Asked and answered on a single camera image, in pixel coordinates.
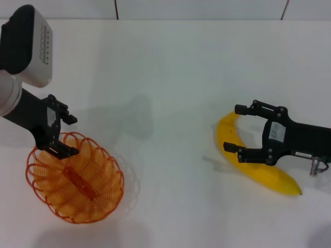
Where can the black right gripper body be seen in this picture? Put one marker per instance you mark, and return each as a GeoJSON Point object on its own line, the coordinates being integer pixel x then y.
{"type": "Point", "coordinates": [305, 139]}

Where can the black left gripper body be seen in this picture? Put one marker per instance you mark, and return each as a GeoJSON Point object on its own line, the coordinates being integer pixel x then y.
{"type": "Point", "coordinates": [33, 113]}

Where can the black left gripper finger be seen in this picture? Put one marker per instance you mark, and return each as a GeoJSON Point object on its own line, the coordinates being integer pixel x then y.
{"type": "Point", "coordinates": [70, 120]}
{"type": "Point", "coordinates": [64, 152]}

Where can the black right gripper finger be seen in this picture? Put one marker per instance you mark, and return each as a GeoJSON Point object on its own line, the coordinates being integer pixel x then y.
{"type": "Point", "coordinates": [252, 155]}
{"type": "Point", "coordinates": [241, 109]}

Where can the yellow banana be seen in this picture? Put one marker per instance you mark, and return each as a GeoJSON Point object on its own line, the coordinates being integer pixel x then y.
{"type": "Point", "coordinates": [269, 175]}

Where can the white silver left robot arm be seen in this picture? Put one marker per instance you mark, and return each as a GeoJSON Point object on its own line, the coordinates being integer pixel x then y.
{"type": "Point", "coordinates": [7, 95]}

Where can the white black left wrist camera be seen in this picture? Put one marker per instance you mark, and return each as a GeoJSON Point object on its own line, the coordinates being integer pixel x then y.
{"type": "Point", "coordinates": [28, 46]}

